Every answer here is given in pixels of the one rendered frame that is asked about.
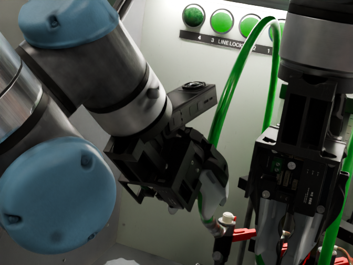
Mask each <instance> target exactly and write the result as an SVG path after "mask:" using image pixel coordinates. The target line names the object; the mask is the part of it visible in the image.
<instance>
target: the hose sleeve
mask: <svg viewBox="0 0 353 265"><path fill-rule="evenodd" d="M201 221H202V223H203V225H204V226H205V227H206V228H207V229H208V231H209V232H210V233H211V234H212V235H214V236H217V235H219V234H220V233H221V231H222V228H221V226H220V224H219V223H218V222H217V220H216V218H215V217H214V216H212V220H211V222H209V223H204V222H203V220H202V219H201Z"/></svg>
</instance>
